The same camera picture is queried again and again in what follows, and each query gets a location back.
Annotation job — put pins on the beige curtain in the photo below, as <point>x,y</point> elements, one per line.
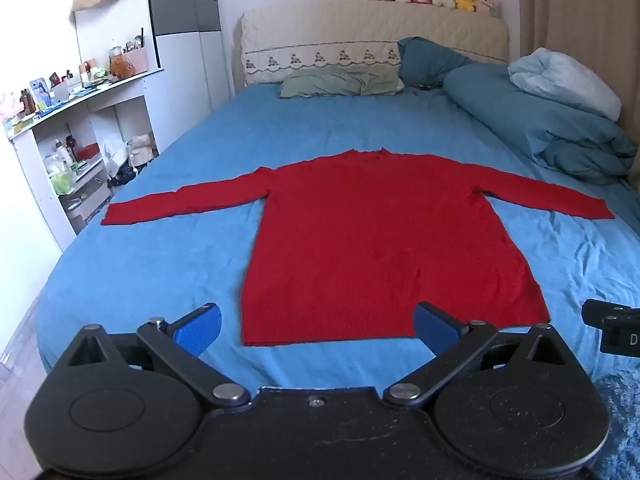
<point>580,5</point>

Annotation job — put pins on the pink storage box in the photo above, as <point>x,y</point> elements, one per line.
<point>137,60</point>

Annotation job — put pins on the dark shoes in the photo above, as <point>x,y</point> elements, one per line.
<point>121,176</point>

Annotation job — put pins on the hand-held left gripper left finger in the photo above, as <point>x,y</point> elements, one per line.
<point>200,327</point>

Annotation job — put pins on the white shelf desk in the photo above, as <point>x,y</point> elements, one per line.
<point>35,170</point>

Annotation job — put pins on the teal pillow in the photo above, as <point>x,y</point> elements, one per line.
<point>430,62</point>

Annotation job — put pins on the beige padded headboard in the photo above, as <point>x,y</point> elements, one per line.
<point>350,35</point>

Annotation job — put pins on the brown bottle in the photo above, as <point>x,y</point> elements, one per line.
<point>28,101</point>

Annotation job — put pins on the grey-green pillow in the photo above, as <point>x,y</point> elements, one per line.
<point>340,82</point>

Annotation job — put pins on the light blue blanket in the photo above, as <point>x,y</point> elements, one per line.
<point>565,80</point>

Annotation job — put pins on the teal duvet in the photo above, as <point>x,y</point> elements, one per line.
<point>540,120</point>

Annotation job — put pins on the white and grey wardrobe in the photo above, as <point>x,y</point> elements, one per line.
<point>185,25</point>

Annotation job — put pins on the pale pink plush toy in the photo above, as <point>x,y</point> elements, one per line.
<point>487,5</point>

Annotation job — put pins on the red sweater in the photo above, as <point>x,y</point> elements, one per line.
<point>380,240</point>

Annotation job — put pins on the white bottle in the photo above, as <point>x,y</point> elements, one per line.
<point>61,150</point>

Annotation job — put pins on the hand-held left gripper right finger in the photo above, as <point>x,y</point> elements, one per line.
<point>434,327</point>

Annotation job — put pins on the green plastic bag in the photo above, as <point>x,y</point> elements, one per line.
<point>62,182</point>

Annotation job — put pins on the red box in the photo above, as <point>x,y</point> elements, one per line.
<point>87,152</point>

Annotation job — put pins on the blue bed sheet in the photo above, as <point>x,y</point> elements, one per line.
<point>190,280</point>

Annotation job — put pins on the orange plush bear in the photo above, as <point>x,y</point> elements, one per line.
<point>121,67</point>

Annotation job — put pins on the white cloth bag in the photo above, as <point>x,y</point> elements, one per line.
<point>144,150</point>

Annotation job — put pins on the blue shaggy rug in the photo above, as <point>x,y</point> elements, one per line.
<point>622,425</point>

